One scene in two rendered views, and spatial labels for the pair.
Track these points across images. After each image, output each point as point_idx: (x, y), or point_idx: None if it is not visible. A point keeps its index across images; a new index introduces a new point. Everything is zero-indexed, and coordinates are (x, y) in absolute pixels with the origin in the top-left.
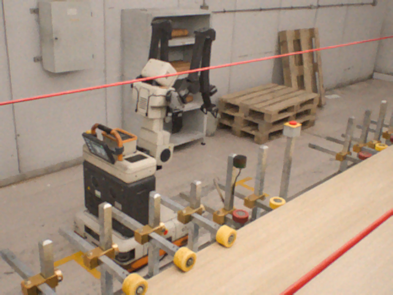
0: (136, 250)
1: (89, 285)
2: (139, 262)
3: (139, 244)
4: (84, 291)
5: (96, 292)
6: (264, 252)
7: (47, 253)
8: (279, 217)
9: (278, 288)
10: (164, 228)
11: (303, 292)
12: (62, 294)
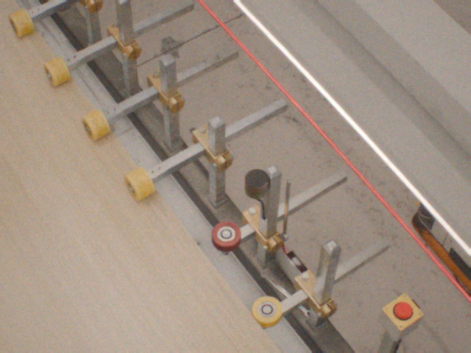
0: (436, 225)
1: (403, 184)
2: (432, 244)
3: (441, 223)
4: (388, 178)
5: (385, 194)
6: (107, 237)
7: None
8: (205, 293)
9: (28, 228)
10: (169, 108)
11: (12, 255)
12: None
